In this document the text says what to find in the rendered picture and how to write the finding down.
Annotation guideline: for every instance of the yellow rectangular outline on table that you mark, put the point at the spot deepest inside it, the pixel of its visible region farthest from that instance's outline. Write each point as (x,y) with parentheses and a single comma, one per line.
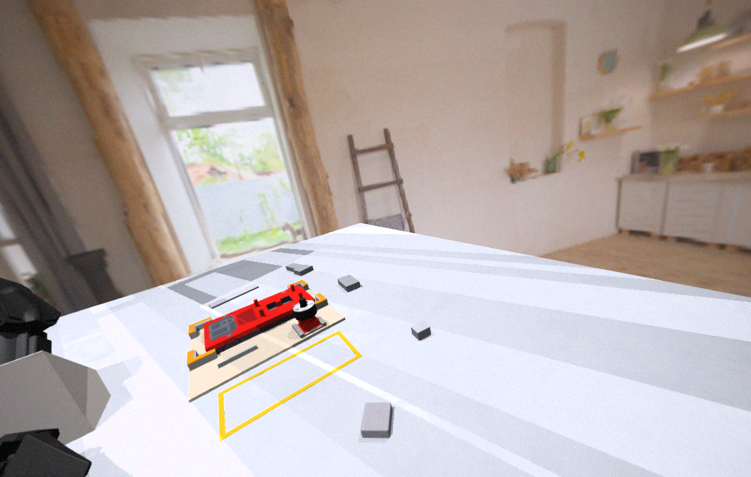
(224,435)

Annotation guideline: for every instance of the black tyre with grey rim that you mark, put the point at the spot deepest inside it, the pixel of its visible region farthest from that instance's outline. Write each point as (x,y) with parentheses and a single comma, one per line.
(304,313)

